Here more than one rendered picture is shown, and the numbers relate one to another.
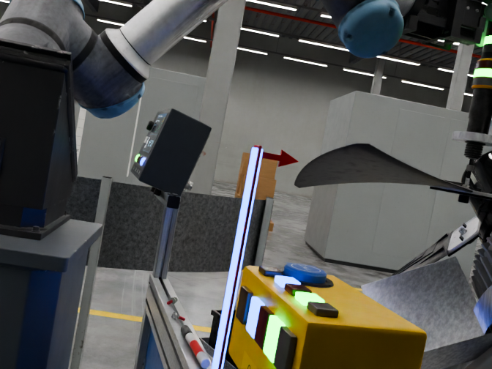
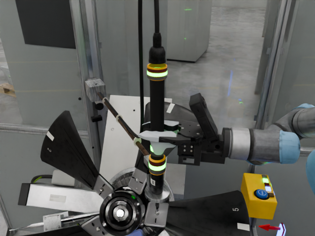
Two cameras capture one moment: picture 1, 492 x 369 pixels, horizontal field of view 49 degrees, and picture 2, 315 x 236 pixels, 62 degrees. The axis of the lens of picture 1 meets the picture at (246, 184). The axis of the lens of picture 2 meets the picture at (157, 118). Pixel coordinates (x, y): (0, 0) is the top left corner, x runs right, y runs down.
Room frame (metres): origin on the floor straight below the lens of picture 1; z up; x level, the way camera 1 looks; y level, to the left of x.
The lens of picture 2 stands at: (1.34, -0.10, 1.79)
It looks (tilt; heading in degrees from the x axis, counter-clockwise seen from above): 27 degrees down; 206
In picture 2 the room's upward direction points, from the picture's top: straight up
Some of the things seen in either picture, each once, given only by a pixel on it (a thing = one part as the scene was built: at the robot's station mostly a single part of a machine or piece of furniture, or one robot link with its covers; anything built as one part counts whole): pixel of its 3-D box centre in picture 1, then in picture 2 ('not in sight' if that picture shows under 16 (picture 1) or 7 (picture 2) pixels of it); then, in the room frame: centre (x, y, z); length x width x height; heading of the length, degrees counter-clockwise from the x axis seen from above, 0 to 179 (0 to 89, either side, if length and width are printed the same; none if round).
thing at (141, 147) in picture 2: not in sight; (118, 119); (0.65, -0.58, 1.35); 0.54 x 0.01 x 0.01; 52
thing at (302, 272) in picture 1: (304, 275); (261, 194); (0.49, -0.07, 1.08); 0.04 x 0.04 x 0.02
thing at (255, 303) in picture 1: (255, 317); not in sight; (0.45, -0.03, 1.04); 0.02 x 0.01 x 0.03; 17
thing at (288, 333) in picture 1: (285, 351); not in sight; (0.38, -0.05, 1.04); 0.02 x 0.01 x 0.03; 17
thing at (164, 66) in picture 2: not in sight; (157, 71); (0.84, -0.34, 1.61); 0.04 x 0.04 x 0.03
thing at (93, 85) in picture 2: not in sight; (95, 89); (0.45, -0.83, 1.35); 0.10 x 0.07 x 0.09; 52
